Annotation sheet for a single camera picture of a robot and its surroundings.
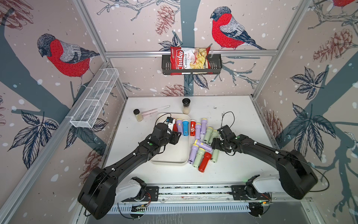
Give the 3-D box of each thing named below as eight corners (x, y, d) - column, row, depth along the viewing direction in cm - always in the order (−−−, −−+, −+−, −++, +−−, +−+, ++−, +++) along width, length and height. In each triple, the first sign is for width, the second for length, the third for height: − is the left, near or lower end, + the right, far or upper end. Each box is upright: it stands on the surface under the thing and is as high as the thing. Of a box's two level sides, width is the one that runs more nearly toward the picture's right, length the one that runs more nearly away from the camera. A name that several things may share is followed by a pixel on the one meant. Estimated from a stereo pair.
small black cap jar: (135, 122, 107) (132, 114, 99) (137, 116, 110) (133, 108, 103) (142, 122, 107) (139, 114, 99) (143, 116, 110) (140, 108, 103)
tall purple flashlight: (200, 140, 95) (200, 139, 93) (201, 119, 106) (201, 117, 105) (206, 141, 94) (207, 140, 93) (206, 120, 106) (207, 118, 105)
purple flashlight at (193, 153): (187, 162, 86) (187, 161, 83) (192, 145, 93) (193, 143, 91) (193, 165, 85) (193, 163, 82) (198, 147, 92) (199, 145, 90)
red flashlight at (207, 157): (197, 170, 83) (198, 169, 81) (205, 152, 90) (205, 150, 88) (205, 174, 81) (205, 173, 79) (212, 155, 89) (212, 154, 87)
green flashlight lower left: (192, 165, 85) (192, 164, 82) (198, 148, 92) (199, 147, 90) (199, 169, 83) (199, 167, 81) (205, 151, 91) (205, 149, 88)
